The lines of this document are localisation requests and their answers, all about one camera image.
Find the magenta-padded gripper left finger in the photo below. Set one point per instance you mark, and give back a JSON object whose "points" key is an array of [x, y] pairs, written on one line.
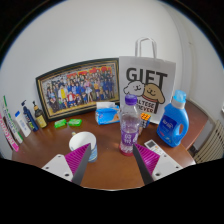
{"points": [[78, 159]]}

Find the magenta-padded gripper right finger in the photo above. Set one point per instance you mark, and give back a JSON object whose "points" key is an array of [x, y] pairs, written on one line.
{"points": [[146, 160]]}

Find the clear purple-capped water bottle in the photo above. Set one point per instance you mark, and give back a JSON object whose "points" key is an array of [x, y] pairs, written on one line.
{"points": [[129, 130]]}

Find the white remote control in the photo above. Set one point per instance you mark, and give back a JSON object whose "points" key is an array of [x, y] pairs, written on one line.
{"points": [[153, 146]]}

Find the blue patterned white cup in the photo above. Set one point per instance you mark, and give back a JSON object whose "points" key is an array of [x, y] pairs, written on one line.
{"points": [[80, 140]]}

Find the puzzle cube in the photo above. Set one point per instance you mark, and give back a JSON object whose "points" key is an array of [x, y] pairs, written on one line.
{"points": [[145, 120]]}

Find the blue detergent bottle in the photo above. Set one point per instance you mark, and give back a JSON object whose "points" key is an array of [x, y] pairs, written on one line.
{"points": [[173, 126]]}

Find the blue tissue pack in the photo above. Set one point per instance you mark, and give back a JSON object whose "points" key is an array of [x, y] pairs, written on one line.
{"points": [[107, 115]]}

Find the amber pump bottle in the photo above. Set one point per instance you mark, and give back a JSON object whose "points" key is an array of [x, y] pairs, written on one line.
{"points": [[40, 120]]}

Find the dark blue pump bottle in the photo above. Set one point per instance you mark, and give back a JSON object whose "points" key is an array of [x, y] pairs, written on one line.
{"points": [[30, 118]]}

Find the white blue-capped lotion bottle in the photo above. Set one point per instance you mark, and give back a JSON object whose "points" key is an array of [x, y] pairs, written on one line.
{"points": [[22, 125]]}

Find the white radiator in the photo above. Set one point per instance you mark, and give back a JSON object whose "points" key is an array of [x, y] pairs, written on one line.
{"points": [[211, 143]]}

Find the framed group picture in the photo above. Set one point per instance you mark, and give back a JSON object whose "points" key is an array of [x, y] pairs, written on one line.
{"points": [[80, 88]]}

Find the pink shuttlecock tube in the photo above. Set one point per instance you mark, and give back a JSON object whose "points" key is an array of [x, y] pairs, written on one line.
{"points": [[9, 136]]}

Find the white green shuttlecock tube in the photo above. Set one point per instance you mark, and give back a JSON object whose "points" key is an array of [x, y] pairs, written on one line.
{"points": [[12, 125]]}

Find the white paper gift bag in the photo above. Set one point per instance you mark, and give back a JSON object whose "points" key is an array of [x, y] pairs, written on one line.
{"points": [[146, 76]]}

